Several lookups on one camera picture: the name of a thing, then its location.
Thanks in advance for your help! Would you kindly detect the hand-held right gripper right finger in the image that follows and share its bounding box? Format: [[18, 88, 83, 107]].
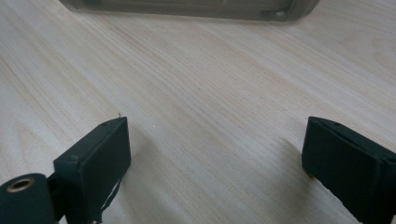
[[301, 116, 396, 224]]

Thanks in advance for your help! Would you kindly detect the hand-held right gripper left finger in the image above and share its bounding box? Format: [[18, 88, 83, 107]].
[[52, 116, 132, 224]]

